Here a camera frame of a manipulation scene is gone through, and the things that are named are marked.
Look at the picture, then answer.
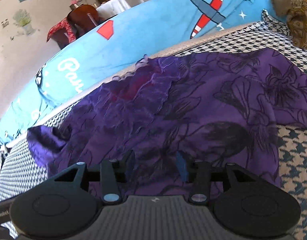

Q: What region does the purple floral garment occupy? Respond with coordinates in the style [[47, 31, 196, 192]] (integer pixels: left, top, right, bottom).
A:
[[27, 48, 307, 195]]

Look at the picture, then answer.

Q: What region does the dark wooden chair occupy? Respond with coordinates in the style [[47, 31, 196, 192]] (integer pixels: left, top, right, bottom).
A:
[[57, 4, 104, 49]]

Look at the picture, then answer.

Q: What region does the blue printed sofa back cover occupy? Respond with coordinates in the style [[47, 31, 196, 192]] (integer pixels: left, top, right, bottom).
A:
[[0, 0, 275, 147]]

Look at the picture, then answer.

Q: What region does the white clothed dining table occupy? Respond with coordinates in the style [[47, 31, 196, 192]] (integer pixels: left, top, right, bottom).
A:
[[96, 0, 144, 19]]

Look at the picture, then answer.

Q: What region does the red patterned cloth on chair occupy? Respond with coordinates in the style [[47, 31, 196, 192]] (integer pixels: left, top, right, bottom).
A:
[[47, 17, 77, 46]]

